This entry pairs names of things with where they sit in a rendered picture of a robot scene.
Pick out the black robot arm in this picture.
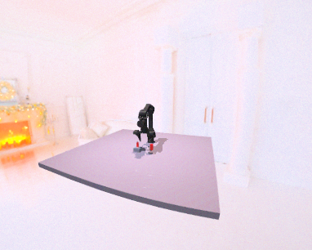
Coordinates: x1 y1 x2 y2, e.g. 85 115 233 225
137 104 156 143

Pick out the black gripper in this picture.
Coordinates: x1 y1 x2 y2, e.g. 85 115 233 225
133 125 155 142

